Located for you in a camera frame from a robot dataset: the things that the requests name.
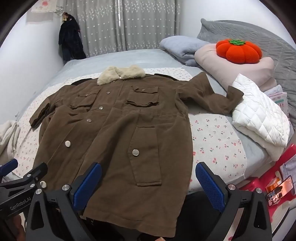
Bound white wall hanging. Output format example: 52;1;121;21
26;0;59;24

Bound brown coat with fur collar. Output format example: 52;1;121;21
29;65;245;238

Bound white quilted duvet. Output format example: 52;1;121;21
231;73;291;162

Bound smartphone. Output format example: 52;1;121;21
265;175;293;207

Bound dark hanging garment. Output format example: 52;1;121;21
58;12;87;62

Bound pink printed pack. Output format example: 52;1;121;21
264;84;290;121

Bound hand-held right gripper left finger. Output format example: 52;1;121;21
24;162;102;241

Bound red plastic stool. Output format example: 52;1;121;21
238;142;296;233

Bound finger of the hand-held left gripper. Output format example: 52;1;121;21
0;162;48;193
0;159;19;178

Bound pink pillow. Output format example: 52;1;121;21
194;43;278;92

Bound cherry print sheet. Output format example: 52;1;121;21
14;67;248;193

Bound orange box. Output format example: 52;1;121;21
265;177;282;189

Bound light blue bed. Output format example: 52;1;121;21
13;48;272;196

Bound orange pumpkin plush cushion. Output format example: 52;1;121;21
216;39;263;65

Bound white cloth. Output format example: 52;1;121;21
0;120;23;164

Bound grey dotted curtain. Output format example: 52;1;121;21
75;0;182;57

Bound lavender plush pillow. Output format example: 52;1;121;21
159;35;211;68

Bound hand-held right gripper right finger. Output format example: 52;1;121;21
195;161;273;241

